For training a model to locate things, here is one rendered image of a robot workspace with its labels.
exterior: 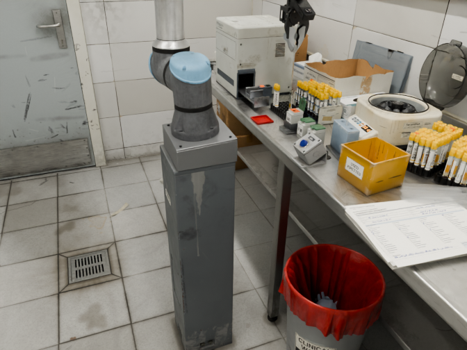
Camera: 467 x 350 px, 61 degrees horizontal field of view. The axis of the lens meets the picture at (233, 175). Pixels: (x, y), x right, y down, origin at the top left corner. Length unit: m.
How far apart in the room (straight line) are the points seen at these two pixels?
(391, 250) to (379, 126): 0.56
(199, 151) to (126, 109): 1.93
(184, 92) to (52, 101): 1.89
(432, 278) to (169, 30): 0.94
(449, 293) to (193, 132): 0.76
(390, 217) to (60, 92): 2.37
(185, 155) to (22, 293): 1.30
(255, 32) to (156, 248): 1.25
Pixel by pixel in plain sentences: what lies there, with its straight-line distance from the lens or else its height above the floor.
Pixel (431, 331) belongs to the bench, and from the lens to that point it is 1.69.
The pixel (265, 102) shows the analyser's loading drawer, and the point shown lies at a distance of 1.64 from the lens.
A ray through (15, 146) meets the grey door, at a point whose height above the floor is 0.25.
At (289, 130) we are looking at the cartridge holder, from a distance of 1.45.
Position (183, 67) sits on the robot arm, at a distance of 1.15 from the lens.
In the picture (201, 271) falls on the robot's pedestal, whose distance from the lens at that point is 1.47.
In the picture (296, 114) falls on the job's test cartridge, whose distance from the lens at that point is 1.44.
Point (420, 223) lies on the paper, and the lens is 1.06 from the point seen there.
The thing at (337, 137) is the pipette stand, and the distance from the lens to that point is 1.33.
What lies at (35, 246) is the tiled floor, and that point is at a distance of 2.50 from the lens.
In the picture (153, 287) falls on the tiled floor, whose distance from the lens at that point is 2.07.
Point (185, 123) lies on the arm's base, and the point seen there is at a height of 1.00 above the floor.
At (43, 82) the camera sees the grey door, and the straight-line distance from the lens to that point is 2.93.
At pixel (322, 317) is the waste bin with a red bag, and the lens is 1.43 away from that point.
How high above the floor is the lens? 1.46
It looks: 30 degrees down
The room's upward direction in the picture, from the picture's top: 1 degrees clockwise
